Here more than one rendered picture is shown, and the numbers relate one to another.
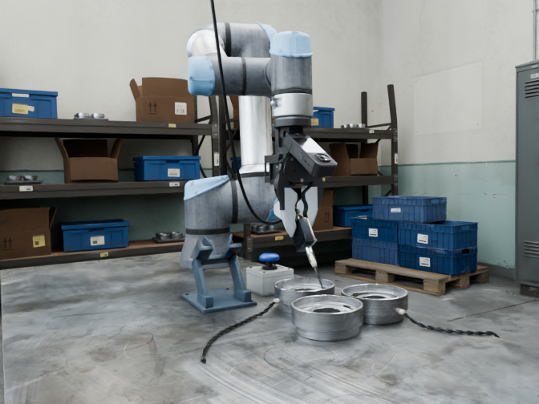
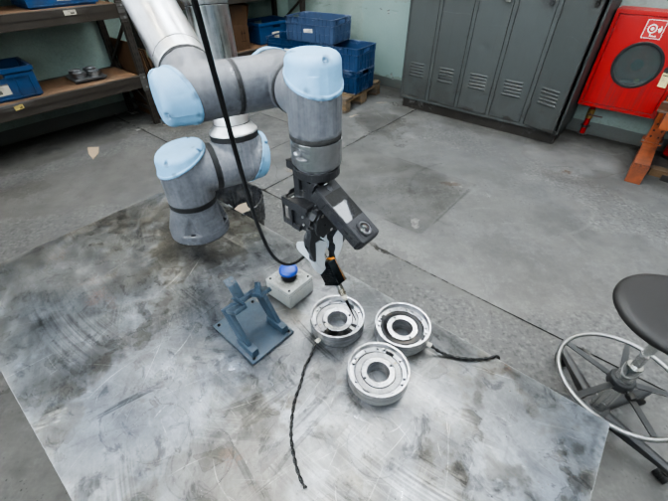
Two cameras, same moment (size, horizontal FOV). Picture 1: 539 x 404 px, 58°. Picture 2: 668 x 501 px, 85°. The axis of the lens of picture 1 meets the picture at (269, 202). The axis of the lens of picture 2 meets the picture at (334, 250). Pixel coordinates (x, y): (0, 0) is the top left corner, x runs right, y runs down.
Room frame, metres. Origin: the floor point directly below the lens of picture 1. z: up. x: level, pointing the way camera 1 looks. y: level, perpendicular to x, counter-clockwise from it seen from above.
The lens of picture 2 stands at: (0.42, 0.11, 1.39)
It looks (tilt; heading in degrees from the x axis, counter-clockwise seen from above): 40 degrees down; 339
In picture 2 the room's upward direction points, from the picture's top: straight up
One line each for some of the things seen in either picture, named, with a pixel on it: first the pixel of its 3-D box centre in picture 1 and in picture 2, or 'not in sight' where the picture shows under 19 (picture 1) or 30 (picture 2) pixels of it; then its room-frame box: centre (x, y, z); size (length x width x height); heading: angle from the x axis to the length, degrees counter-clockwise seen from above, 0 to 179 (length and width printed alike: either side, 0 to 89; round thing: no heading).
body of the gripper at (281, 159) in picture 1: (291, 153); (314, 196); (0.91, -0.04, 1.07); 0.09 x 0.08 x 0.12; 27
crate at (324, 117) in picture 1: (304, 119); not in sight; (5.16, -0.38, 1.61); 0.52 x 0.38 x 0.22; 122
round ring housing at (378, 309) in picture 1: (374, 303); (402, 330); (0.78, -0.17, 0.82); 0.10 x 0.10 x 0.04
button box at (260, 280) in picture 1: (269, 277); (288, 282); (0.97, 0.01, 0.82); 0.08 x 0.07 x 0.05; 29
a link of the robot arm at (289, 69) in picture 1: (290, 66); (313, 95); (0.90, -0.04, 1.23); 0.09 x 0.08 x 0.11; 11
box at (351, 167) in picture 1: (354, 159); not in sight; (5.46, -0.95, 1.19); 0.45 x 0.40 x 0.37; 114
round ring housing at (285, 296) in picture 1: (304, 295); (337, 321); (0.84, -0.06, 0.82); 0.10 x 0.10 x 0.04
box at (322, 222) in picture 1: (307, 208); (223, 27); (5.16, -0.40, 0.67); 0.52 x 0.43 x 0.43; 119
